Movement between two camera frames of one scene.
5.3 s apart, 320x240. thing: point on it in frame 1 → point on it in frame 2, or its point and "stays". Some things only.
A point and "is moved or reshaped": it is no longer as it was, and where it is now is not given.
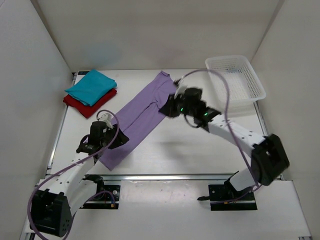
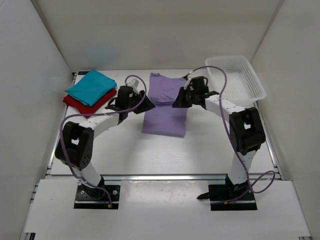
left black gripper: x=122 y=139 → x=145 y=106
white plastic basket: x=245 y=89 stays
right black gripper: x=169 y=109 → x=181 y=102
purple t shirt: x=140 y=119 is moved or reshaped
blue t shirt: x=92 y=88 stays
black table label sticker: x=83 y=72 stays
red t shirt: x=85 y=110 stays
